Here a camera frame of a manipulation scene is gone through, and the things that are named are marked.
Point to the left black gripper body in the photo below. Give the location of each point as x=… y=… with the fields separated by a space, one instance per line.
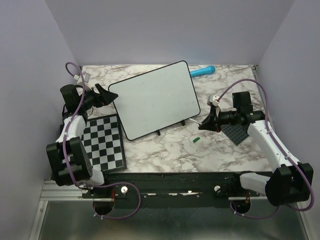
x=90 y=98

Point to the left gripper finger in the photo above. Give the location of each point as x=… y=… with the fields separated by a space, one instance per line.
x=107 y=97
x=100 y=89

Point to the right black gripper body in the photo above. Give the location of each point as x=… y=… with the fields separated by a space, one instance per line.
x=227 y=117

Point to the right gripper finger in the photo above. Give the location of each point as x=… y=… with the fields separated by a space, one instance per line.
x=210 y=124
x=212 y=116

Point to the green whiteboard marker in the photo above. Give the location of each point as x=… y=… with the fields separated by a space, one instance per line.
x=195 y=121

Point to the green marker cap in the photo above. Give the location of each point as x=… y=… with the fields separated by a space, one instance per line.
x=196 y=139

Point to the black framed whiteboard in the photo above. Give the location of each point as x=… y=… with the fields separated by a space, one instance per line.
x=154 y=100

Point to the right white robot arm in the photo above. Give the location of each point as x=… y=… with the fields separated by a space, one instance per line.
x=290 y=178

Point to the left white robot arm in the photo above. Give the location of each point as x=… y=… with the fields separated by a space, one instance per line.
x=68 y=159

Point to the grey lego baseplate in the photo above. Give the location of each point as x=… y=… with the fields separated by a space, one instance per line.
x=235 y=133

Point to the black white checkerboard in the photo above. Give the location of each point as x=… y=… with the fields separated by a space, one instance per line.
x=103 y=142

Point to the blue toy microphone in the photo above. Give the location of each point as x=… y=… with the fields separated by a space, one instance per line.
x=203 y=71

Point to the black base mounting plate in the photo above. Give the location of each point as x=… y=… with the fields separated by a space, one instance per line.
x=170 y=190

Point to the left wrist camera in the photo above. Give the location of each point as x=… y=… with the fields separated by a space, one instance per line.
x=85 y=76

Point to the metal wire board stand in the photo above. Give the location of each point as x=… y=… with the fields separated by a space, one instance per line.
x=176 y=125

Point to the aluminium extrusion rail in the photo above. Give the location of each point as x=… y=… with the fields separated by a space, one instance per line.
x=52 y=192

